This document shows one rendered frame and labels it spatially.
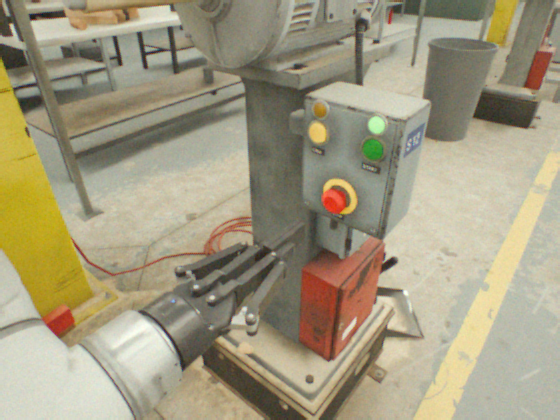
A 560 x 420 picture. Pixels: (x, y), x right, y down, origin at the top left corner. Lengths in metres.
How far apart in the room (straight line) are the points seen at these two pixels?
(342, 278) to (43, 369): 0.74
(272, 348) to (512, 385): 0.91
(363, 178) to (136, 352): 0.38
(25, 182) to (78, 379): 1.25
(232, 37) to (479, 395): 1.42
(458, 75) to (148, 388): 3.08
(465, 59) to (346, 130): 2.69
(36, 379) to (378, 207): 0.45
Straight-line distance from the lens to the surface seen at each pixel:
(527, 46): 4.06
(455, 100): 3.32
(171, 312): 0.39
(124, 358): 0.37
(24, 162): 1.55
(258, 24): 0.65
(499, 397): 1.67
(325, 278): 0.98
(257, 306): 0.42
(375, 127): 0.53
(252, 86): 0.89
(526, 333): 1.92
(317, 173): 0.62
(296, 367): 1.20
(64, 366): 0.37
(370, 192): 0.58
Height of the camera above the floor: 1.30
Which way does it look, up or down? 34 degrees down
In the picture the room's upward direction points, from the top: straight up
